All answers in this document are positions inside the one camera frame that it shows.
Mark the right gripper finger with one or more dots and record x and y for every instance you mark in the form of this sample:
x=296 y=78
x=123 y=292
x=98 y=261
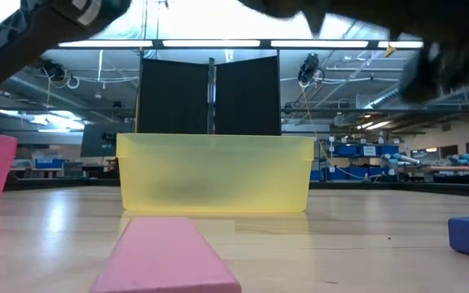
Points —
x=291 y=7

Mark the pink rectangular block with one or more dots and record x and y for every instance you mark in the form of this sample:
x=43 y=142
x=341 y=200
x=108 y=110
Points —
x=165 y=256

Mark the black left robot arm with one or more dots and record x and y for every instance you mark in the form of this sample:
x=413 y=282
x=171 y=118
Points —
x=14 y=53

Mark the yellow hanging tag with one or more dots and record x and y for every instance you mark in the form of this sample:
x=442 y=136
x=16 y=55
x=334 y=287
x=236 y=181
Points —
x=389 y=51

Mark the overhead light bar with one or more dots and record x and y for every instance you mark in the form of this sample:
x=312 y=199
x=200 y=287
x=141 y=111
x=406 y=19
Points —
x=320 y=43

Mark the wooden background table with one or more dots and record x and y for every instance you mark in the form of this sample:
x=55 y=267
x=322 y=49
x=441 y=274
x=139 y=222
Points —
x=462 y=168

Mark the shelf with blue bins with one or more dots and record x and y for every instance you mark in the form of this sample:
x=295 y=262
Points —
x=365 y=160

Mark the black folding partition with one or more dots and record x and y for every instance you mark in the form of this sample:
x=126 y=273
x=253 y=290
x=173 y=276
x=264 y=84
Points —
x=169 y=97

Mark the yellow plastic bin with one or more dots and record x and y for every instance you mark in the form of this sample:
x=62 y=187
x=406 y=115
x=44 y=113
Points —
x=214 y=175

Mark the black monitor screen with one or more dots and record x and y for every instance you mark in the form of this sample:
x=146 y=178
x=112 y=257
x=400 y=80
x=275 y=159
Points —
x=96 y=140

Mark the blue storage crate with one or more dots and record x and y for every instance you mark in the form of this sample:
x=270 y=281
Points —
x=49 y=163

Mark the silver ceiling duct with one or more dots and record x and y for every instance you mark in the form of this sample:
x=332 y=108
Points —
x=385 y=95

